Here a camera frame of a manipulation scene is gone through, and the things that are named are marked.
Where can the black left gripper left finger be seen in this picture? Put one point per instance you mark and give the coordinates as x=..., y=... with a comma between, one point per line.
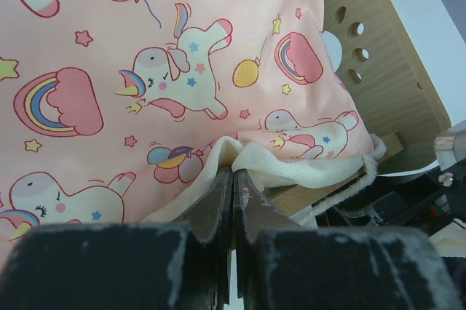
x=182, y=264

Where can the wooden striped pet bed frame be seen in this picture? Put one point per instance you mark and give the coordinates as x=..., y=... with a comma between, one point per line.
x=387, y=81

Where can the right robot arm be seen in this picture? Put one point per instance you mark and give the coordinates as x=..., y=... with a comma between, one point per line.
x=432, y=201

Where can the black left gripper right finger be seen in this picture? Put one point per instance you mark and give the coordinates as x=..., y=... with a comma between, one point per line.
x=283, y=265

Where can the pink unicorn print mattress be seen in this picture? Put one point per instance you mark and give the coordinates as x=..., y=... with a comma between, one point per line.
x=117, y=111

